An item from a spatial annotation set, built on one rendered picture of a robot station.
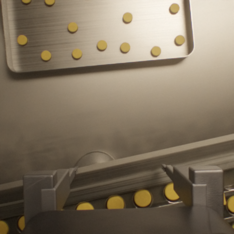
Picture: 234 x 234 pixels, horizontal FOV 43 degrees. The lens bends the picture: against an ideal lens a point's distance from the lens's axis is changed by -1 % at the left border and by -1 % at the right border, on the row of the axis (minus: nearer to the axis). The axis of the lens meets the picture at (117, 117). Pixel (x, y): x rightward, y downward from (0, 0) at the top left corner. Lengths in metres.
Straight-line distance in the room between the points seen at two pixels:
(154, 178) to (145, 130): 0.16
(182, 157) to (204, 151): 0.01
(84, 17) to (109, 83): 0.08
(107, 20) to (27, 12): 0.09
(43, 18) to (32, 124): 0.12
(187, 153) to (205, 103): 0.16
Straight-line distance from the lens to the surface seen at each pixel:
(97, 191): 0.19
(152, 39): 0.35
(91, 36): 0.35
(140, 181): 0.19
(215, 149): 0.20
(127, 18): 0.35
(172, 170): 0.16
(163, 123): 0.34
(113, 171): 0.19
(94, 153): 0.33
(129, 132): 0.34
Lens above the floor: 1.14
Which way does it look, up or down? 88 degrees down
